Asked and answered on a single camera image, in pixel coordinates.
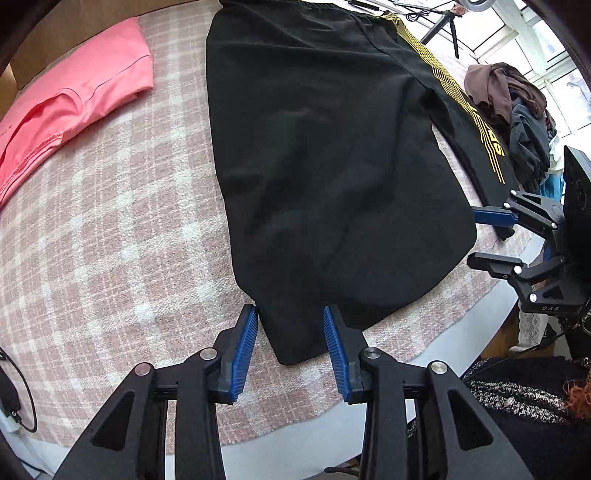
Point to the black shorts with yellow stripes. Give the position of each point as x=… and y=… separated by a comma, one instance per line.
x=332, y=175

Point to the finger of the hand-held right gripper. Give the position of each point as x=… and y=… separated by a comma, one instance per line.
x=496, y=265
x=490, y=215

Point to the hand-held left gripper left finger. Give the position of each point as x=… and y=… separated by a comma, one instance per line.
x=243, y=341

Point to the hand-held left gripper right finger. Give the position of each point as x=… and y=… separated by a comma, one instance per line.
x=336, y=346

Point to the black tripod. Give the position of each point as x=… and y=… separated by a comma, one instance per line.
x=445, y=25

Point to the pink folded garment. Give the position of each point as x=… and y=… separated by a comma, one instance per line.
x=64, y=106

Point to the black charger device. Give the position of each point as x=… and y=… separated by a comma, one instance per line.
x=8, y=392

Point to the pink plaid blanket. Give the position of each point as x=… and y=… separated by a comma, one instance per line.
x=138, y=221

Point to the pile of dark clothes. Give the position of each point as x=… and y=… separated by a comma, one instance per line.
x=512, y=120

